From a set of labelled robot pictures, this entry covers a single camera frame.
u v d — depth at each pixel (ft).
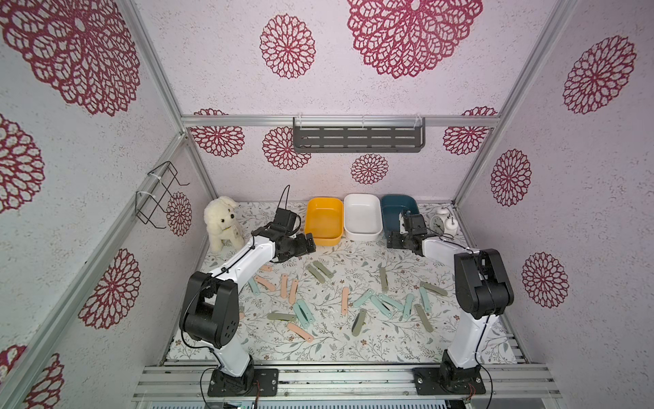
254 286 3.08
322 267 3.25
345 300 2.95
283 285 3.10
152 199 2.47
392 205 3.86
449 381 2.18
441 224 3.30
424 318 2.85
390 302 2.95
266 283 3.11
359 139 3.02
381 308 2.92
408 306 2.92
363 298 2.96
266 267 3.23
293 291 3.02
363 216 3.66
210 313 1.51
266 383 2.41
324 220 3.72
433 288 2.96
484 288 1.73
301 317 2.81
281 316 2.82
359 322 2.80
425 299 2.99
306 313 2.86
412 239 2.57
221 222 3.01
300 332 2.74
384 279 3.12
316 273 3.19
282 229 2.30
